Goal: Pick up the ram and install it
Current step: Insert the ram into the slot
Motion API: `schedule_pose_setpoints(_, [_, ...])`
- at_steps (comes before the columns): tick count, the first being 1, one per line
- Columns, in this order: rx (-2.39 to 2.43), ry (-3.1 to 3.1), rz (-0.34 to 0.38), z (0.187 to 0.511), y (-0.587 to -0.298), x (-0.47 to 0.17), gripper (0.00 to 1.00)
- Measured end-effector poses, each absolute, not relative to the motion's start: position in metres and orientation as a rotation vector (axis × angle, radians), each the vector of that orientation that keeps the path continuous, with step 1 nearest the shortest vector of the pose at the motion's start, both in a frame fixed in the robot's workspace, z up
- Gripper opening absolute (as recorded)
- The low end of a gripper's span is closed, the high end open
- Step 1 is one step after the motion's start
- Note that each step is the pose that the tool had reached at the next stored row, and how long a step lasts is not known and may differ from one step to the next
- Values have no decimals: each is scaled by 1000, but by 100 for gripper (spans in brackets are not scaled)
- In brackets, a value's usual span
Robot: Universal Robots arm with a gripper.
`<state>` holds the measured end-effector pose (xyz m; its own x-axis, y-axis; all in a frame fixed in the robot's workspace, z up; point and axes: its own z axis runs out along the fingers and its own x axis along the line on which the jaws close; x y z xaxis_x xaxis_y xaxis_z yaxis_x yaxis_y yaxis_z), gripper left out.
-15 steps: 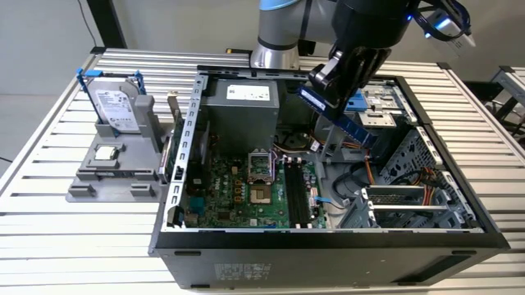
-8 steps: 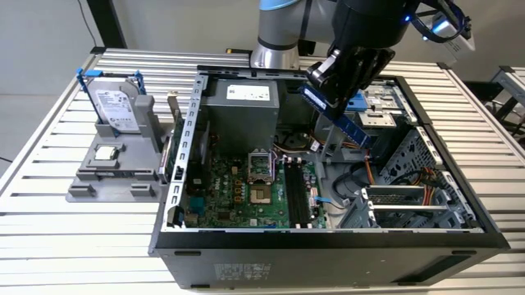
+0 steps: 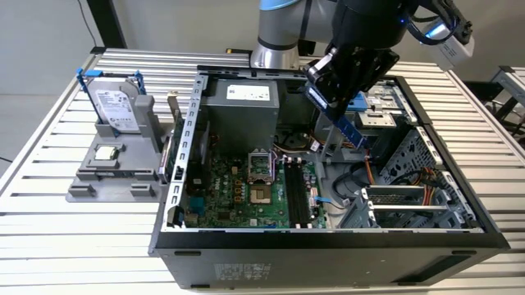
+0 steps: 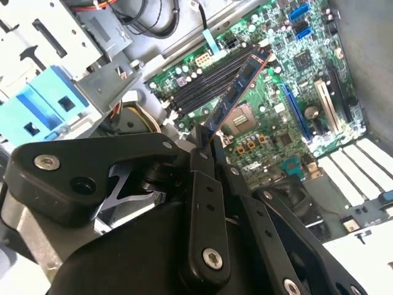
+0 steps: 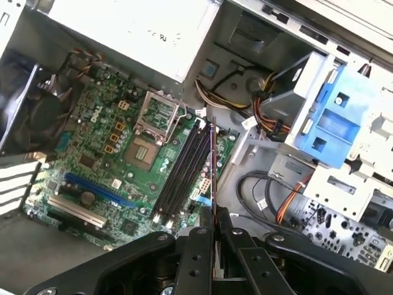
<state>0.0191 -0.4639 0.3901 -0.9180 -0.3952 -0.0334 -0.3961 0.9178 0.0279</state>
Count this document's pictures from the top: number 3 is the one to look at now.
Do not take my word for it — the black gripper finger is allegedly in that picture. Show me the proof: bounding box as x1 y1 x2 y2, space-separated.
326 45 362 119
354 49 400 93

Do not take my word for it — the black RAM slot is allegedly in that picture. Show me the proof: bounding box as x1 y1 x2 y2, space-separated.
294 157 312 229
283 157 299 229

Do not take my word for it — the blue plastic drive latch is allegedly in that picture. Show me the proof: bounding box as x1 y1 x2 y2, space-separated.
347 91 366 112

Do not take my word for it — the grey metal drive cage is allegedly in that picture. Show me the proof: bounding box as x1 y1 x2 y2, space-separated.
315 78 407 161

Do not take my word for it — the round CPU cooler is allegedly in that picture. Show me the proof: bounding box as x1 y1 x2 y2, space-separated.
273 130 316 153

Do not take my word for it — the grey power supply unit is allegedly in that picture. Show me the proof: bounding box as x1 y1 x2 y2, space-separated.
200 78 280 154

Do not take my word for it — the metal slat side table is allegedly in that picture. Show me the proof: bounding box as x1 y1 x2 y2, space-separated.
490 65 525 104

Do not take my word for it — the metal socket cover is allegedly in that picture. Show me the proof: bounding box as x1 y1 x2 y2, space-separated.
247 149 273 184

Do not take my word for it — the CPU socket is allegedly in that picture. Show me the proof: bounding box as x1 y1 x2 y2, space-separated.
247 183 272 207

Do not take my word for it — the green graphics card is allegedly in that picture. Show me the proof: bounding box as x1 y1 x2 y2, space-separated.
157 88 185 185

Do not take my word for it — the grey metal disk bay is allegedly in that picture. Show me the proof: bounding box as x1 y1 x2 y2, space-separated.
339 184 477 230

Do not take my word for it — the green motherboard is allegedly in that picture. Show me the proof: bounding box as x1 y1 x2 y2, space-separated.
181 150 328 230

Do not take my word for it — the grey parts rack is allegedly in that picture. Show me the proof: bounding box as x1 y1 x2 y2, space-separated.
65 94 168 203

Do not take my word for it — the hard disk in blue carrier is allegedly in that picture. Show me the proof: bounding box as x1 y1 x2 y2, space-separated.
74 69 148 136

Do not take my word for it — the black open PC case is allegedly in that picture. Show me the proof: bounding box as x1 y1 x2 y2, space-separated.
147 64 511 291

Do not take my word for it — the silver CPU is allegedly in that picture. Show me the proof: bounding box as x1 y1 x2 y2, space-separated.
92 146 117 160

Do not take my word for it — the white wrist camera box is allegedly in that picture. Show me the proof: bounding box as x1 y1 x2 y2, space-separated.
423 23 477 72

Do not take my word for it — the black camera cable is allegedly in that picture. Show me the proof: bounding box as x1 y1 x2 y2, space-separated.
407 0 475 47

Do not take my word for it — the single orange wire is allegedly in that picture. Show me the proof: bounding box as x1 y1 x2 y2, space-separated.
363 155 375 186

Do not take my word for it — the black looped cable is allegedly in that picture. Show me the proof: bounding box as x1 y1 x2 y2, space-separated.
332 170 366 200

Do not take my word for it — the blue flat data cable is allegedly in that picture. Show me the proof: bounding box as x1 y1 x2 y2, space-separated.
314 195 350 210

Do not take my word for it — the orange yellow wire bundle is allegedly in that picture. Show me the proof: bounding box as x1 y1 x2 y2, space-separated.
412 167 439 207

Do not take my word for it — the black upright post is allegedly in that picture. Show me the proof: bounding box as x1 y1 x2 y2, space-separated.
84 0 128 50

